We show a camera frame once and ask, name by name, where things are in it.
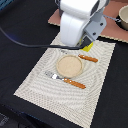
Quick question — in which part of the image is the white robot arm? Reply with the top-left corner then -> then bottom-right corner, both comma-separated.
60,0 -> 109,49

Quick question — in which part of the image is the yellow butter box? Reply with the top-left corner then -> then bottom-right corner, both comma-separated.
82,42 -> 93,52

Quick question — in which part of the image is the fork with orange handle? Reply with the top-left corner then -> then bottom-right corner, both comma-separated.
45,71 -> 86,89

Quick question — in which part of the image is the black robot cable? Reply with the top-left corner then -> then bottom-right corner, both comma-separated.
0,25 -> 94,51

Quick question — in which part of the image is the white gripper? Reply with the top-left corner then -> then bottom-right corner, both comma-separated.
60,8 -> 106,48

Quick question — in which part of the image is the tan wooden bowl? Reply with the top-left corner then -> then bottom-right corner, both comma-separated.
119,5 -> 128,30

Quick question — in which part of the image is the knife with orange handle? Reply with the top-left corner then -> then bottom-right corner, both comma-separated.
59,48 -> 99,63

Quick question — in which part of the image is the beige woven placemat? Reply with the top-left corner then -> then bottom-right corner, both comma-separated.
13,30 -> 116,128

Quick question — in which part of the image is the round tan plate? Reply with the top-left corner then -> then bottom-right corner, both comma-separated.
56,55 -> 83,78

